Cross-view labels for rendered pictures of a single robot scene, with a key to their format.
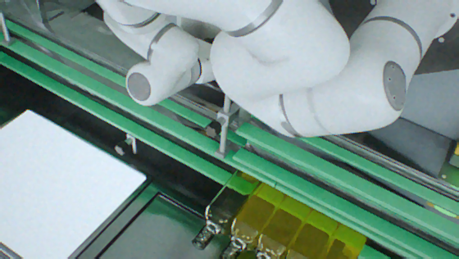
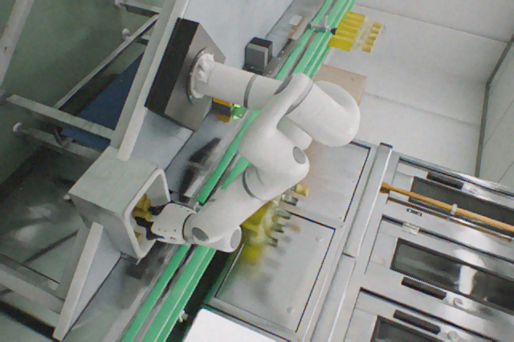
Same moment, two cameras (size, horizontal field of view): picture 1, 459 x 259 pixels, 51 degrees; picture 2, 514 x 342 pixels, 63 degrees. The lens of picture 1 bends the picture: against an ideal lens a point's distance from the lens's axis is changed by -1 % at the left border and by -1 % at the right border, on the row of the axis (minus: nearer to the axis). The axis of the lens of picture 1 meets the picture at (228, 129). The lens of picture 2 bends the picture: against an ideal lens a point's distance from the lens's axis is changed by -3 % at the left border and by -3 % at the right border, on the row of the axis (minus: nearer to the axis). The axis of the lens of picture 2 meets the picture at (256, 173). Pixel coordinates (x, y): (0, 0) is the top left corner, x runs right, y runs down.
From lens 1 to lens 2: 1.01 m
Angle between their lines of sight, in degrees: 60
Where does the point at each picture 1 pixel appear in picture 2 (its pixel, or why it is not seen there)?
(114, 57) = (116, 327)
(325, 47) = not seen: hidden behind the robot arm
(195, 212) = (228, 270)
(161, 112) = (177, 278)
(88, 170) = not seen: outside the picture
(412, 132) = (209, 124)
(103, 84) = (148, 330)
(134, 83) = (234, 240)
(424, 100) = not seen: hidden behind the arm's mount
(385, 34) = (268, 82)
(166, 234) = (248, 285)
